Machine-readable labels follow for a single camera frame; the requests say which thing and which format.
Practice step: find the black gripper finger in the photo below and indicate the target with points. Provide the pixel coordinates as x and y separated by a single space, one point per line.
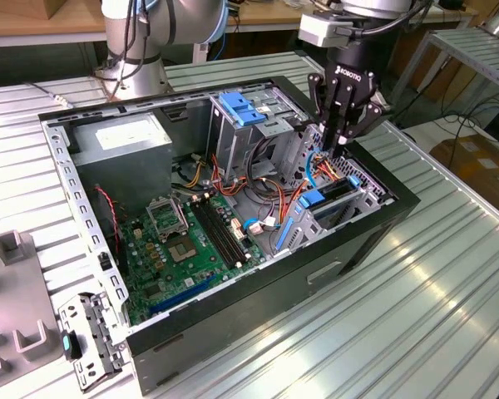
346 116
332 108

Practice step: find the hard disk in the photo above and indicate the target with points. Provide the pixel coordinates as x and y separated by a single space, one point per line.
314 199

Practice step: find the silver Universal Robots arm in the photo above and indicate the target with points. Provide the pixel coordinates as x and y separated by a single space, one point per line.
149 25

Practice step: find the grey metal disk bay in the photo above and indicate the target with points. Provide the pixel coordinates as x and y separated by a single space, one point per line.
303 226

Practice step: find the blue plastic drive latch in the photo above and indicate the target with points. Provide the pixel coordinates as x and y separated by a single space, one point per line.
233 101
249 116

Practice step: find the grey metal drive cage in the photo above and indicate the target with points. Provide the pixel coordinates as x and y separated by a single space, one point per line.
233 145

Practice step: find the metal slat side table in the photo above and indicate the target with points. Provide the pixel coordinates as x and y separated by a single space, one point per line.
474 50

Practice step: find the large brown cardboard box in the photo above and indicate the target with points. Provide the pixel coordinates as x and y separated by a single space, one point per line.
474 162

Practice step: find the black RAM slot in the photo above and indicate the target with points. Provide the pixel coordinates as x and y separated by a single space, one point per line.
228 230
216 237

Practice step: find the green motherboard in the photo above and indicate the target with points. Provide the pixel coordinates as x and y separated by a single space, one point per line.
204 249

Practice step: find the black open PC case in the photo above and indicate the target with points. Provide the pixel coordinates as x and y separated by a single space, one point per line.
274 299

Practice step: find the CPU socket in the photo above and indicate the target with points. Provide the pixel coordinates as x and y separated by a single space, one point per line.
182 249

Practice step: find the grey power supply unit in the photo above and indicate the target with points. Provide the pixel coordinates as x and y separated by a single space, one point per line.
120 166

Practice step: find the blue expansion slot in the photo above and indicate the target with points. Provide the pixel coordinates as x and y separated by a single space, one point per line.
183 296

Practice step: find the wooden workbench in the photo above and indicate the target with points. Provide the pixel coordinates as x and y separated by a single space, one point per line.
16 25

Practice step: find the black teal release latch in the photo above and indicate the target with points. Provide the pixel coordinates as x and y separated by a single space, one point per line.
66 344

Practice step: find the grey parts rack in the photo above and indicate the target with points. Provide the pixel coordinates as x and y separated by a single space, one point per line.
21 291

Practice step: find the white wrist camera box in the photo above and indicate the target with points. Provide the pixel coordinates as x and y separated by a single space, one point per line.
320 31

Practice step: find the metal expansion bracket retainer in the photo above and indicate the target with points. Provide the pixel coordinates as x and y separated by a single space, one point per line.
95 332

